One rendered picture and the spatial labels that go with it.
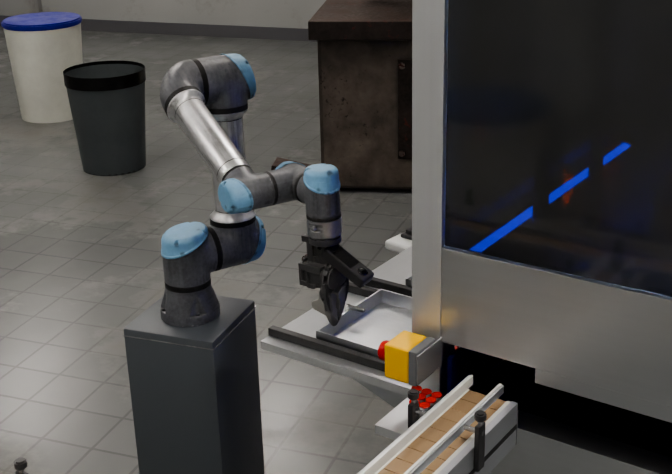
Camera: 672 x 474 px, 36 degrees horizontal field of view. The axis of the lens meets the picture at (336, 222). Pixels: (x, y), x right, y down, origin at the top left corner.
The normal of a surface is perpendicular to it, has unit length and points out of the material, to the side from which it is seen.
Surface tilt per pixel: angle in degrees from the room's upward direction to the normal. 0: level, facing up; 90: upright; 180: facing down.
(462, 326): 90
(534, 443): 90
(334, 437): 0
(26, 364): 0
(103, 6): 90
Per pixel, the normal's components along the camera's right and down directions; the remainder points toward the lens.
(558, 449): -0.58, 0.31
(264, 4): -0.34, 0.35
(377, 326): -0.03, -0.93
